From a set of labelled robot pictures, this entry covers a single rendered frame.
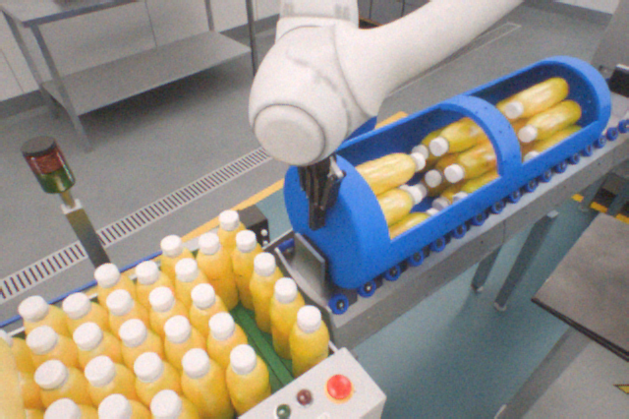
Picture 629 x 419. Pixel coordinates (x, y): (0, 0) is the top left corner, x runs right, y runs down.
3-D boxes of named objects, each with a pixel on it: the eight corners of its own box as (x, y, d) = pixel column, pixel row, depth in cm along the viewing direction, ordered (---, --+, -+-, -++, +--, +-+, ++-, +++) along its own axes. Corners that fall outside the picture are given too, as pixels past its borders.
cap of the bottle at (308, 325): (293, 318, 72) (293, 312, 71) (313, 308, 73) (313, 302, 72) (304, 335, 69) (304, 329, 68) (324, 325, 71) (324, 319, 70)
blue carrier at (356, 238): (587, 167, 123) (633, 73, 105) (361, 316, 87) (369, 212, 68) (504, 129, 141) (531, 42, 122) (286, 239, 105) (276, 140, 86)
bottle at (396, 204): (341, 214, 79) (413, 179, 87) (325, 218, 85) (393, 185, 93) (356, 249, 80) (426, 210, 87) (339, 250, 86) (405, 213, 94)
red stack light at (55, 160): (69, 166, 82) (61, 150, 79) (34, 179, 79) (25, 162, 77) (62, 151, 86) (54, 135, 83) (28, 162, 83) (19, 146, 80)
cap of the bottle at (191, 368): (191, 382, 64) (188, 377, 62) (180, 363, 66) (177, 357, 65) (213, 368, 65) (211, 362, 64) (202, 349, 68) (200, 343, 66)
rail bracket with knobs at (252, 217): (275, 251, 107) (272, 222, 100) (251, 264, 104) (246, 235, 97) (256, 228, 113) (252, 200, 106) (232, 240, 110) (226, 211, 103)
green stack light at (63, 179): (79, 186, 85) (70, 167, 82) (45, 199, 83) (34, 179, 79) (72, 170, 89) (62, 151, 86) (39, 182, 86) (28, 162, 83)
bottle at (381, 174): (333, 193, 89) (399, 167, 97) (354, 211, 85) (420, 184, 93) (336, 165, 84) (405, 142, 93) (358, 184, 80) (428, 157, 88)
